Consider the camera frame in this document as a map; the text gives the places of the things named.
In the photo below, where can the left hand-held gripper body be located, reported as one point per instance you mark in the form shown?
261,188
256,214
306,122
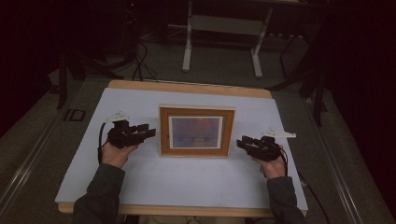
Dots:
121,137

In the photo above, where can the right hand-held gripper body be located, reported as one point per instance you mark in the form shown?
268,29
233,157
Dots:
264,149

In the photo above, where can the wooden picture frame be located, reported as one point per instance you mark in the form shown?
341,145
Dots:
196,132

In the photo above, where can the person's left hand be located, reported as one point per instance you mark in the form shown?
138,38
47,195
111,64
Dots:
116,157

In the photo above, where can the person's right hand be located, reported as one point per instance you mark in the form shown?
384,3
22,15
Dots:
275,169

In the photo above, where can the black floor socket box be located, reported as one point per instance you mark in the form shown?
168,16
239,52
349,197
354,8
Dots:
74,115

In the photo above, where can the wooden table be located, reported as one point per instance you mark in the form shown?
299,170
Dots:
186,88

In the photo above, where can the white table mat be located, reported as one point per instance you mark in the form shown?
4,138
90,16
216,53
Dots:
186,183

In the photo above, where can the black metal stand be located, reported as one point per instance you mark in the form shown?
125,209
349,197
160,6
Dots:
317,93
62,84

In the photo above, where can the metal floor rail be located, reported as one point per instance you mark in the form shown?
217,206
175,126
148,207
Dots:
336,168
25,168

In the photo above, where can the white metal desk frame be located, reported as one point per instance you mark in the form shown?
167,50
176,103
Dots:
218,25

